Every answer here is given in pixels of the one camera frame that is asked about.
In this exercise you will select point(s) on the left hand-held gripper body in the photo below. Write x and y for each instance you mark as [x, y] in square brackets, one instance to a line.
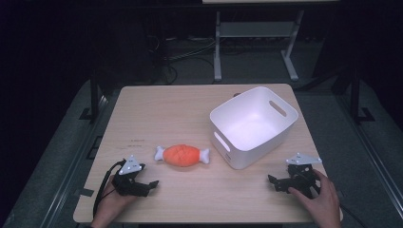
[130, 166]

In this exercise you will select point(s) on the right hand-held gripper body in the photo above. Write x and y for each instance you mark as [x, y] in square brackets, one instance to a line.
[302, 177]

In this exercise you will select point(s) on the person's right hand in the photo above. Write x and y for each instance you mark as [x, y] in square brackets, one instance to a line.
[323, 202]

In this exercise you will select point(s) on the person's left hand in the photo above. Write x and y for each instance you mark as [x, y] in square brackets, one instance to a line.
[111, 205]

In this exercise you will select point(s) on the orange plush meat toy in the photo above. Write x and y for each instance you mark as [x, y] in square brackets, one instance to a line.
[183, 155]

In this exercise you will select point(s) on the white plastic basket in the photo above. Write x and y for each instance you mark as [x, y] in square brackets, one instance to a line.
[252, 126]

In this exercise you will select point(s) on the black metal stand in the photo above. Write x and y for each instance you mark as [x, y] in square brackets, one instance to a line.
[356, 98]
[94, 98]

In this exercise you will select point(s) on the white metal table frame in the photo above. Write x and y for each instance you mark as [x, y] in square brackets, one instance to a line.
[253, 30]

